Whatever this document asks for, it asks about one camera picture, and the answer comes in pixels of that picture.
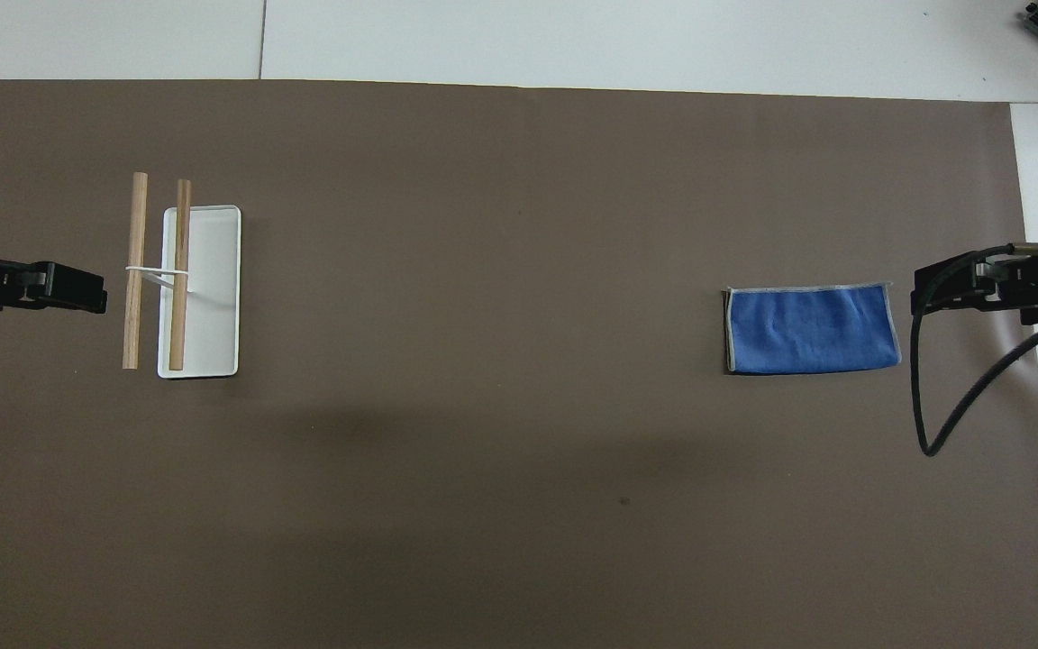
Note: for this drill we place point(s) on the blue towel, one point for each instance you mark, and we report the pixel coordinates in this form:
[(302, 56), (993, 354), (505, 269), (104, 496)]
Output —
[(812, 329)]

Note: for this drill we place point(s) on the white rack with wooden bars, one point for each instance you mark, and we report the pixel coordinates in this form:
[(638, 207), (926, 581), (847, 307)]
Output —
[(204, 288)]

